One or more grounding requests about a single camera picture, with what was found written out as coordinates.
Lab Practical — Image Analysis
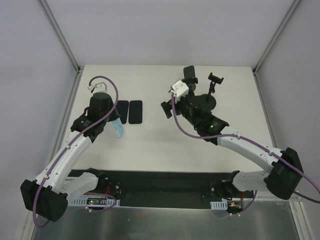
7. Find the light blue phone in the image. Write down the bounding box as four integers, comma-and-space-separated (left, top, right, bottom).
112, 118, 125, 139

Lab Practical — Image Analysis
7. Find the black phone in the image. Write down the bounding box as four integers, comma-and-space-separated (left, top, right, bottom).
116, 100, 129, 125
128, 100, 143, 125

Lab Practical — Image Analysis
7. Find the black tall clamp phone stand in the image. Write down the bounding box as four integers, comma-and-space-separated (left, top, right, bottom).
200, 72, 224, 111

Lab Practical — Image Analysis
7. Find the brown base metal phone stand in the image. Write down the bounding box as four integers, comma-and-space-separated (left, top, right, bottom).
183, 65, 196, 79

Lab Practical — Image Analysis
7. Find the black round base phone stand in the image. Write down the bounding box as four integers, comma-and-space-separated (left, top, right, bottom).
181, 77, 198, 97

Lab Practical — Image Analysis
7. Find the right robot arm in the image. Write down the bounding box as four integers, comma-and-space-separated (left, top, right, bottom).
160, 94, 303, 200

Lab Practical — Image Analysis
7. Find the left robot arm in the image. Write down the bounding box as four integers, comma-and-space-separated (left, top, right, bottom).
20, 91, 124, 229

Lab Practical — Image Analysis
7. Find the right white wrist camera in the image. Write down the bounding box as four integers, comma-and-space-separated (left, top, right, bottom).
169, 80, 189, 101

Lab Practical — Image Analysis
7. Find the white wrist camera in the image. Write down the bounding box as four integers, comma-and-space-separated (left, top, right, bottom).
87, 82, 108, 94
169, 80, 189, 101

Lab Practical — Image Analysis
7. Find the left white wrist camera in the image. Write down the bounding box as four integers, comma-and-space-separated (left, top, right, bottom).
87, 82, 108, 94

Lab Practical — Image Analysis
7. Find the right aluminium frame post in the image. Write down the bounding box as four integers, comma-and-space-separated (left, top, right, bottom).
252, 0, 303, 76

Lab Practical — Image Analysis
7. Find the aluminium frame post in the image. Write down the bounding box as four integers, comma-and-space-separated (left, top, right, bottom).
252, 0, 303, 76
37, 0, 82, 74

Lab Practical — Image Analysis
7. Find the left white cable duct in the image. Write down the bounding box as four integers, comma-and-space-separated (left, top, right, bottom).
68, 196, 120, 208

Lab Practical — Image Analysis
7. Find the white cable duct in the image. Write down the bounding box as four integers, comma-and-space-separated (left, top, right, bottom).
68, 196, 120, 208
210, 200, 228, 211

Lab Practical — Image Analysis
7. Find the right white cable duct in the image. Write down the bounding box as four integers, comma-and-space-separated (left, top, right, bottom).
210, 200, 228, 211

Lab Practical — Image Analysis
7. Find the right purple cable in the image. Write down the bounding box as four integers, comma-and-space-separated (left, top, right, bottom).
170, 93, 320, 204

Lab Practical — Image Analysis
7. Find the left aluminium frame post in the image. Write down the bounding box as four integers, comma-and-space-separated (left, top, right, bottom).
37, 0, 82, 74

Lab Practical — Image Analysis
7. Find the aluminium front rail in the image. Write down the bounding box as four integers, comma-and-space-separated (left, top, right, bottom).
293, 190, 302, 201

